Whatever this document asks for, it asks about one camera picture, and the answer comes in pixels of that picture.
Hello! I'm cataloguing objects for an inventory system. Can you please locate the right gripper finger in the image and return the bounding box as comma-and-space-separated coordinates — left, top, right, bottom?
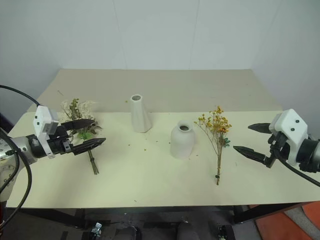
232, 145, 266, 164
247, 122, 271, 134

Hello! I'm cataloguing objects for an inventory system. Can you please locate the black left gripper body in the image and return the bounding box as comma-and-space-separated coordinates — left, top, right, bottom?
46, 124, 76, 156

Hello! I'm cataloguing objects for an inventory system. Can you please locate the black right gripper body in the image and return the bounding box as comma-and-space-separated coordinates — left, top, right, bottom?
263, 131, 288, 168

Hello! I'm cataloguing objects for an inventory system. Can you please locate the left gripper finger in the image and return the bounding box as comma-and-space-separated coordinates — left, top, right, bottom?
71, 137, 107, 156
60, 118, 96, 130

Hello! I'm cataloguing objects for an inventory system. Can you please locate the tall white cone vase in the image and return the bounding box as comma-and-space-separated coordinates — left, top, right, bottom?
130, 94, 153, 133

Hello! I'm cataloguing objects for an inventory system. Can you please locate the squat white bottle vase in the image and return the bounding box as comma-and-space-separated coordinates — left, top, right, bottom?
169, 119, 196, 159

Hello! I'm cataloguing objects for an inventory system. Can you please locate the white green dried flower bunch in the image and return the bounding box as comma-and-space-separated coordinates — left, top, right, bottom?
60, 98, 104, 175

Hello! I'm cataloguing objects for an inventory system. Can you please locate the yellow dried flower bunch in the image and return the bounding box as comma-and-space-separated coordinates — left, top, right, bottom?
193, 105, 233, 186

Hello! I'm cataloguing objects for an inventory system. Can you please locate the orange floor mat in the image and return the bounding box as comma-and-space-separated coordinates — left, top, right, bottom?
254, 201, 320, 240

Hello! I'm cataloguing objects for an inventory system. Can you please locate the small metal clamp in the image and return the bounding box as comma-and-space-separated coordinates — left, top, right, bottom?
90, 221, 104, 236

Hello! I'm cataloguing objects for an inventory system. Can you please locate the dark rounded shape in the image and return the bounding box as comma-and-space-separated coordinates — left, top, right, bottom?
116, 224, 137, 240

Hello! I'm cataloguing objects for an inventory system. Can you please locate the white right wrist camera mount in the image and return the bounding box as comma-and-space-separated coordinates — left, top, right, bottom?
268, 108, 310, 170

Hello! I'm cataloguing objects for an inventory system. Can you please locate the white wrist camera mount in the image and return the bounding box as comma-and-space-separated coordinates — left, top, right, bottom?
33, 105, 61, 160
268, 108, 310, 170

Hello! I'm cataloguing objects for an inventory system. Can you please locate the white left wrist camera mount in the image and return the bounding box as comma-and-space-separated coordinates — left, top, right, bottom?
33, 105, 61, 160

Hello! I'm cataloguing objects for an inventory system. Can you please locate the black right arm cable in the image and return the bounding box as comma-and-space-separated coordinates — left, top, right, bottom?
274, 147, 320, 187

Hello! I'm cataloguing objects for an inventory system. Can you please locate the black metal table frame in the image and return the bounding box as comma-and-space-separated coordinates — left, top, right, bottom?
6, 202, 308, 230

